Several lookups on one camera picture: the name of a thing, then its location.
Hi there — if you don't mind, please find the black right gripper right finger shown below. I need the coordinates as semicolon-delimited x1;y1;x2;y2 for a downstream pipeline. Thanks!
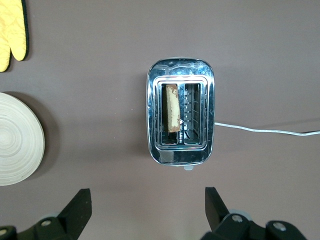
201;186;308;240

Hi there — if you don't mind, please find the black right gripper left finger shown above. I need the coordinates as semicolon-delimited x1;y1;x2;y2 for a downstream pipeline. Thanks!
0;188;93;240

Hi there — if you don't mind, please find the round light wooden plate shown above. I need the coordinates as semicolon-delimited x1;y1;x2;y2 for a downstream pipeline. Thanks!
0;91;46;187

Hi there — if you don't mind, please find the brown toast slice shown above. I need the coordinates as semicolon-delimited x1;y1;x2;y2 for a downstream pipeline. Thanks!
163;83;182;133

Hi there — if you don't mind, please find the chrome and beige toaster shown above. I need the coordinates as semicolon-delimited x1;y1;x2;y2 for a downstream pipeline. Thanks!
145;57;216;172

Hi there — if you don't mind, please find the yellow quilted oven mitt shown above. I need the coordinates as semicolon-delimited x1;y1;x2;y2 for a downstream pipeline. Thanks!
0;0;30;73

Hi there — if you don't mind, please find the white toaster power cord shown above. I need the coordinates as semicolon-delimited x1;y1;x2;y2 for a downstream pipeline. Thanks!
214;121;320;137

